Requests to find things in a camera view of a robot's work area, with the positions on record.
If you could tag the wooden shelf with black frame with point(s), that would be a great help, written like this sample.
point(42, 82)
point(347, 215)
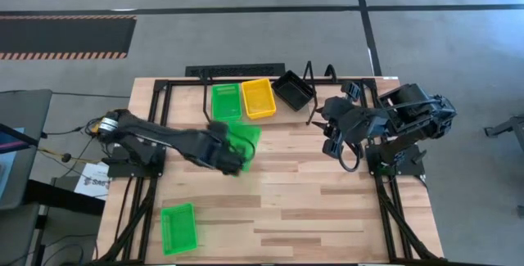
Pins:
point(286, 118)

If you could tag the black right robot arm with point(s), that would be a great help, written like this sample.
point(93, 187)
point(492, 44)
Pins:
point(409, 114)

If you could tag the black aluminium table frame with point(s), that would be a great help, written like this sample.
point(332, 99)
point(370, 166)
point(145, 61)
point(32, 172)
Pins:
point(180, 82)

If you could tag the black mat with striped edge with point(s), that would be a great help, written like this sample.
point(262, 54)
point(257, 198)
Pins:
point(61, 37)

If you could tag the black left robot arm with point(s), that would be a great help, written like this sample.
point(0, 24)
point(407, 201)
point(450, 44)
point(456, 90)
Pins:
point(163, 139)

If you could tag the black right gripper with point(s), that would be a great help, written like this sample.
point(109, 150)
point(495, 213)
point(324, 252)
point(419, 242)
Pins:
point(360, 123)

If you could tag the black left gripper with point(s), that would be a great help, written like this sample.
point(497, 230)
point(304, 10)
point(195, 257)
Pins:
point(221, 151)

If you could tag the black plastic basket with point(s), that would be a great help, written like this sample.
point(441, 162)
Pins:
point(292, 91)

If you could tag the black metal stand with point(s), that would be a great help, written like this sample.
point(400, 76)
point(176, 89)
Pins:
point(509, 127)

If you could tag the black stand base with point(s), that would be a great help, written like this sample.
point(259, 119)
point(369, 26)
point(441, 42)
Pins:
point(61, 196)

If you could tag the black slotted grille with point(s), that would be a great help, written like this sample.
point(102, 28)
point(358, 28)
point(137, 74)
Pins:
point(237, 70)

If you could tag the yellow plastic basket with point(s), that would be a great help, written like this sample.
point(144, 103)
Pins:
point(258, 99)

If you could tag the white printed paper sheet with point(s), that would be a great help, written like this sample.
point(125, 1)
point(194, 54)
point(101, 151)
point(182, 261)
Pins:
point(92, 184)

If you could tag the dark monitor with blue screen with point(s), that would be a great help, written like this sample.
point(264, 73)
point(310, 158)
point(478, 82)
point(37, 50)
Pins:
point(5, 155)

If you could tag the green plastic basket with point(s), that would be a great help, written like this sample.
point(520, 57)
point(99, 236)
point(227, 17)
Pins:
point(226, 102)
point(179, 229)
point(247, 137)

